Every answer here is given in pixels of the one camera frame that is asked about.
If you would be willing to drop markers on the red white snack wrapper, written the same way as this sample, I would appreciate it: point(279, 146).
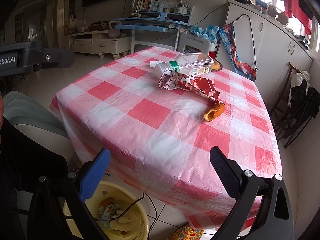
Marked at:
point(190, 85)

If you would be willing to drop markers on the black folding chair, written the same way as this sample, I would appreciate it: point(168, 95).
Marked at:
point(300, 105)

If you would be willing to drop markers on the grey pot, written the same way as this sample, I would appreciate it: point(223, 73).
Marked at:
point(278, 15)

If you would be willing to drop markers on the row of books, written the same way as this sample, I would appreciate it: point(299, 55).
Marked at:
point(140, 2)

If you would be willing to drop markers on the curled orange peel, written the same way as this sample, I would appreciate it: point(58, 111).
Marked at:
point(213, 112)

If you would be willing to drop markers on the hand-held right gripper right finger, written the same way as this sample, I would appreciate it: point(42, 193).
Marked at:
point(223, 170)

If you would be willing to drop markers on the grey chair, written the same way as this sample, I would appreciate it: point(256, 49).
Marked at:
point(30, 115)

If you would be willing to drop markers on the white television cabinet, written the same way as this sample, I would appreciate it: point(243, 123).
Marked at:
point(100, 42)

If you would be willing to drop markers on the white plastic stool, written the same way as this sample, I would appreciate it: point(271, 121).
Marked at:
point(195, 42)

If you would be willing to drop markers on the red hanging cloth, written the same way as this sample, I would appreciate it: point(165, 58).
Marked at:
point(295, 7)

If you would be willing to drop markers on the red white checkered tablecloth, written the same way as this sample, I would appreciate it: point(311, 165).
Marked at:
point(150, 120)

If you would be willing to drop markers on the colourful printed bag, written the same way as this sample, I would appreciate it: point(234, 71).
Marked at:
point(235, 52)

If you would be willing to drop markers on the blue crumpled cloth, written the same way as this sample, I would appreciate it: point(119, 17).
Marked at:
point(205, 32)

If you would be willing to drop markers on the clear plastic bottle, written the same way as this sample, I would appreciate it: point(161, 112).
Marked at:
point(190, 62)

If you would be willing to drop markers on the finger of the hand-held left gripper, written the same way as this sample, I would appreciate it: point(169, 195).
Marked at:
point(60, 58)

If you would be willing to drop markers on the person's dark clothing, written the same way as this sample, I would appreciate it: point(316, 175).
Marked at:
point(22, 170)

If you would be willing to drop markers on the pale crumpled tissue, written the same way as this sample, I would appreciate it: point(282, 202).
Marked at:
point(130, 221)

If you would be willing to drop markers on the grey kettlebell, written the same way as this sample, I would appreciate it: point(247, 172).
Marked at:
point(114, 31)

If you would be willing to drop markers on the white crumpled paper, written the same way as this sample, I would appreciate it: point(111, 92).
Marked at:
point(156, 63)

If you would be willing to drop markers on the yellow plastic bin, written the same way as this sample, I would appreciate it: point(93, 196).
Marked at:
point(137, 203)

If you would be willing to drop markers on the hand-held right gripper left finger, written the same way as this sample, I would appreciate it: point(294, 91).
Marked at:
point(93, 172)

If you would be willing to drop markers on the printed paper scrap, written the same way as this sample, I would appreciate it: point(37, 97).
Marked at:
point(110, 210)

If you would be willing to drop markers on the colourful crocheted mat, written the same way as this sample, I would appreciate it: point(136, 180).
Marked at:
point(186, 233)

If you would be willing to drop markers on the white pen holder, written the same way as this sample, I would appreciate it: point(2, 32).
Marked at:
point(180, 9)

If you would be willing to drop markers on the blue desk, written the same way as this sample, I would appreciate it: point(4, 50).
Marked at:
point(150, 23)

